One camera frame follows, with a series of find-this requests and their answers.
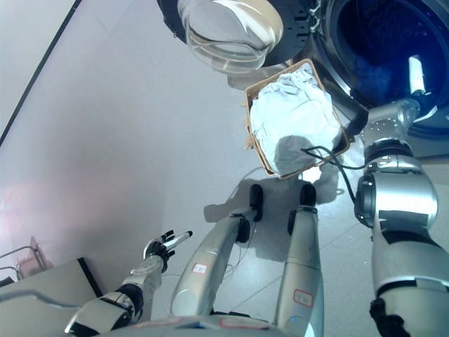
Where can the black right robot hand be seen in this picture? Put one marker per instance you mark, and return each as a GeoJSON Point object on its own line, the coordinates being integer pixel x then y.
{"type": "Point", "coordinates": [416, 73]}

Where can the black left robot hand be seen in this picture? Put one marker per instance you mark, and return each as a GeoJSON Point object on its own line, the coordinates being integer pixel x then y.
{"type": "Point", "coordinates": [158, 249]}

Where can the dark blue garment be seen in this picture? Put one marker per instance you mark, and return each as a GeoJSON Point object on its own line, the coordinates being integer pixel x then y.
{"type": "Point", "coordinates": [375, 84]}

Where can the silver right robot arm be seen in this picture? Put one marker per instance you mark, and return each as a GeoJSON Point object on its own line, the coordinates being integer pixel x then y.
{"type": "Point", "coordinates": [403, 196]}

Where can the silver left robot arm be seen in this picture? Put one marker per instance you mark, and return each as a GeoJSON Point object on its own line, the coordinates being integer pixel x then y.
{"type": "Point", "coordinates": [115, 302]}

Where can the dark grey washing machine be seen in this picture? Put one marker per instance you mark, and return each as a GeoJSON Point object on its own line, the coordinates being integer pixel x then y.
{"type": "Point", "coordinates": [333, 63]}

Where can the round washing machine door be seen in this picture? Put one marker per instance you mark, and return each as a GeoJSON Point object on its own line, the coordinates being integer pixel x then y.
{"type": "Point", "coordinates": [291, 35]}

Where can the brown wicker laundry basket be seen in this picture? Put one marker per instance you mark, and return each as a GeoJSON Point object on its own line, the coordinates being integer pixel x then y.
{"type": "Point", "coordinates": [249, 102]}

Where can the silver left robot leg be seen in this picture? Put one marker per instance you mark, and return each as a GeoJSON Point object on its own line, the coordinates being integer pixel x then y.
{"type": "Point", "coordinates": [207, 267]}

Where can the silver robot leg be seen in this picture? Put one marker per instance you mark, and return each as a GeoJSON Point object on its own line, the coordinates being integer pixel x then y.
{"type": "Point", "coordinates": [207, 267]}
{"type": "Point", "coordinates": [301, 267]}

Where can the robot legs and feet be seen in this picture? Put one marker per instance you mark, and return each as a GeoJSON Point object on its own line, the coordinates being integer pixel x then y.
{"type": "Point", "coordinates": [242, 259]}

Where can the silver robot torso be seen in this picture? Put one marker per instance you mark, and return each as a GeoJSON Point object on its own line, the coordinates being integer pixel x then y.
{"type": "Point", "coordinates": [210, 326]}

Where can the black left robot foot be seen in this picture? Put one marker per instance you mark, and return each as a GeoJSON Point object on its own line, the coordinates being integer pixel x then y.
{"type": "Point", "coordinates": [256, 198]}

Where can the black robot foot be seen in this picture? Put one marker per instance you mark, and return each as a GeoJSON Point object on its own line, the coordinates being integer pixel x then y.
{"type": "Point", "coordinates": [256, 198]}
{"type": "Point", "coordinates": [308, 196]}

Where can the grey table with black edge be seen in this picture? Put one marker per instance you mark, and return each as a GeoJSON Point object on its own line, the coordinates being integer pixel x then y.
{"type": "Point", "coordinates": [45, 281]}

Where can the white crumpled garment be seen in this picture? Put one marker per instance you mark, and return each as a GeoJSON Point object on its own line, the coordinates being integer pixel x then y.
{"type": "Point", "coordinates": [291, 112]}

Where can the silver right robot leg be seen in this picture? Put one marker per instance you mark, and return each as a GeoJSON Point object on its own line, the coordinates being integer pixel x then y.
{"type": "Point", "coordinates": [301, 267]}

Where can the black right robot foot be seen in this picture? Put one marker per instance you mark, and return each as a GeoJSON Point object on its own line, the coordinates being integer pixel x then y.
{"type": "Point", "coordinates": [308, 196]}

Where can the dark baseboard strip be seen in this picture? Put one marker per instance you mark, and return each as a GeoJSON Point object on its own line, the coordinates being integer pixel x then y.
{"type": "Point", "coordinates": [41, 72]}

